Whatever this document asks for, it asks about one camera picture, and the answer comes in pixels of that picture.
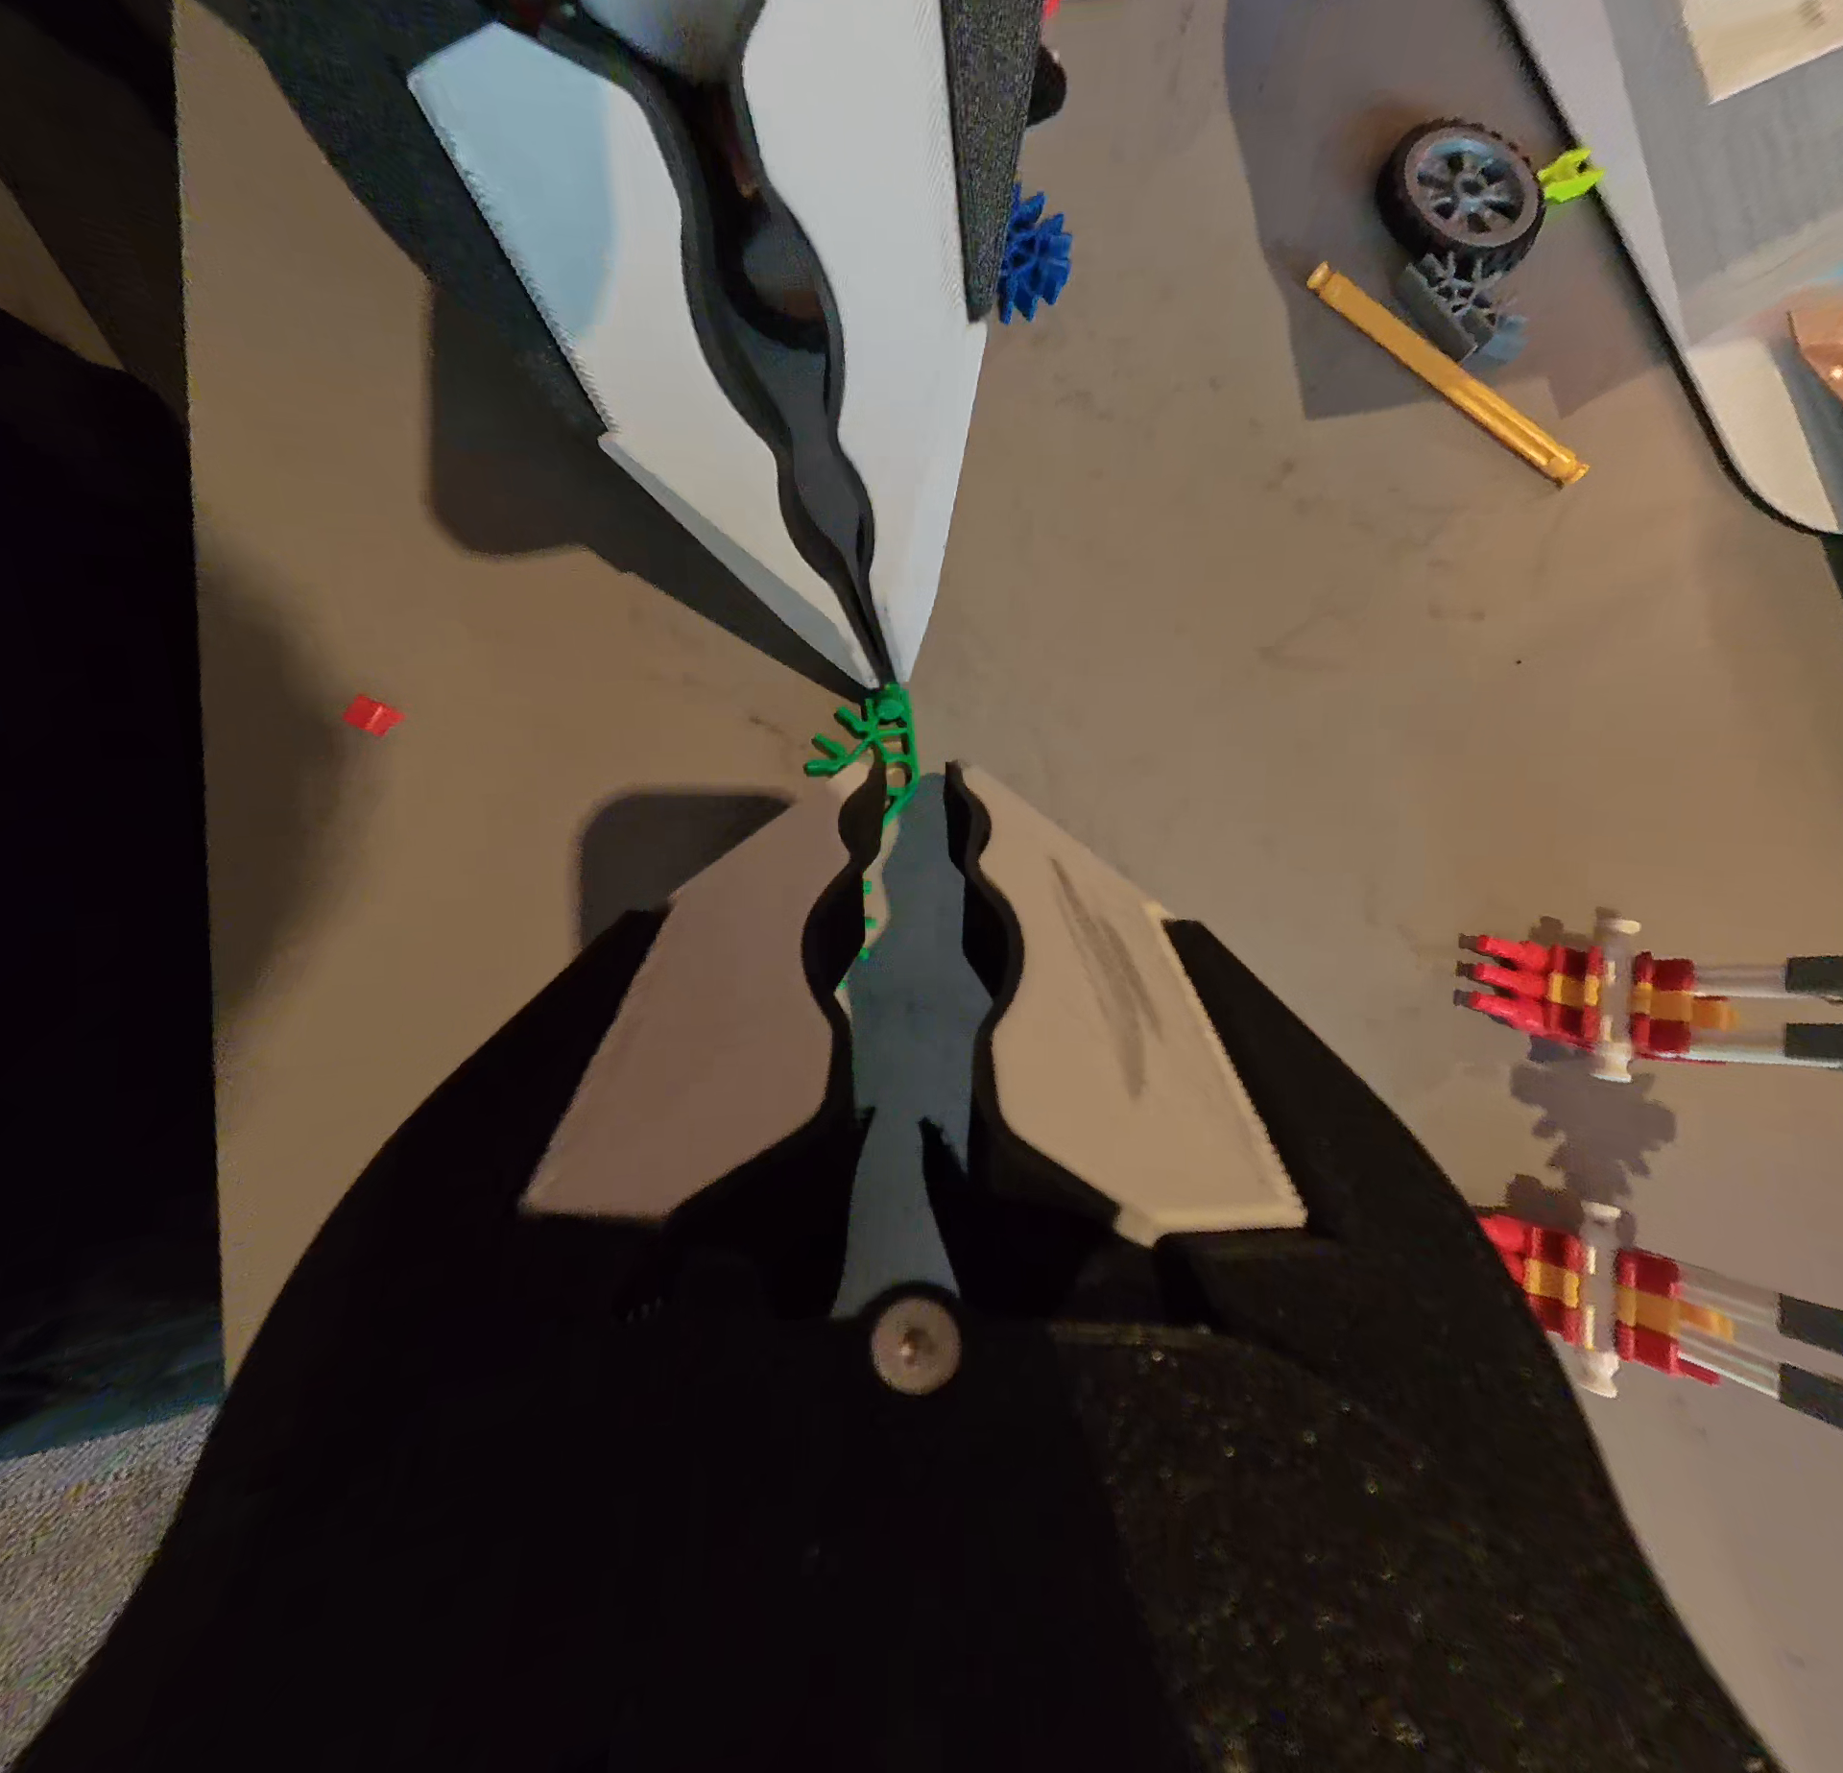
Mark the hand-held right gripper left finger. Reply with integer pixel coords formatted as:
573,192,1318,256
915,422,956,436
514,763,890,1225

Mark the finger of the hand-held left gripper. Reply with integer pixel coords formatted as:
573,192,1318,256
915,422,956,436
739,0,996,685
407,25,884,693

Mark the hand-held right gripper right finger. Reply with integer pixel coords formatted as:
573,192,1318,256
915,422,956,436
942,759,1313,1246

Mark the green toy connector chain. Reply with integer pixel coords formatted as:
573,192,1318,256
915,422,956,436
804,682,926,967

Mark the blue toy connector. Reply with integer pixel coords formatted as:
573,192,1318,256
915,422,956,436
996,185,1074,324

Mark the red yellow toy assembly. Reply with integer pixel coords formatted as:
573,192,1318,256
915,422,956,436
1475,1200,1843,1428
1454,910,1843,1083

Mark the toy wheel with black tire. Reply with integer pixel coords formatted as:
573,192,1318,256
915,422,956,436
1374,116,1551,285

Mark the grey toy connector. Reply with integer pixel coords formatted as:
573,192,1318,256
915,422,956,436
1389,247,1533,370

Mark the long yellow toy rod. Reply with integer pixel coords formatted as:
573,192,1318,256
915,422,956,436
1306,259,1590,488

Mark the person's black clothing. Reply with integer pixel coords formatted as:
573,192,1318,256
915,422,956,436
0,306,234,1445

